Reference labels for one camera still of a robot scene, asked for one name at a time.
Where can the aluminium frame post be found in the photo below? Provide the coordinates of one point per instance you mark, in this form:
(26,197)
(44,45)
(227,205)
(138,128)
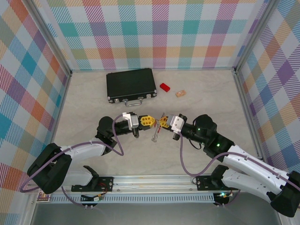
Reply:
(52,37)
(255,35)

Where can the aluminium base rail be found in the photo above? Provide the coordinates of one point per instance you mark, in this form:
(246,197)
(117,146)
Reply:
(152,181)

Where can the key with red cap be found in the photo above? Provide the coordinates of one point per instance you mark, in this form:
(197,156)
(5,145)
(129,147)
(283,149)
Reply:
(156,125)
(159,130)

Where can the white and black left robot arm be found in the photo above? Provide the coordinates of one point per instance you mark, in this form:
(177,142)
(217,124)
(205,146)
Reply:
(82,150)

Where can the red toy brick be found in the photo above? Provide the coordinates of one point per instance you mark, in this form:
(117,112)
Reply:
(165,87)

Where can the small patterned wooden block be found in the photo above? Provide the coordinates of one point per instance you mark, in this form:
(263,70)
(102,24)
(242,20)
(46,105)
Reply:
(181,93)

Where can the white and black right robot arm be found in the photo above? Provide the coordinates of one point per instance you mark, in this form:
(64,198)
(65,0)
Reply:
(248,161)

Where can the aluminium frame bar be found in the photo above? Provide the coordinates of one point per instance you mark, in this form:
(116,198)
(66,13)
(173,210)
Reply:
(50,140)
(252,117)

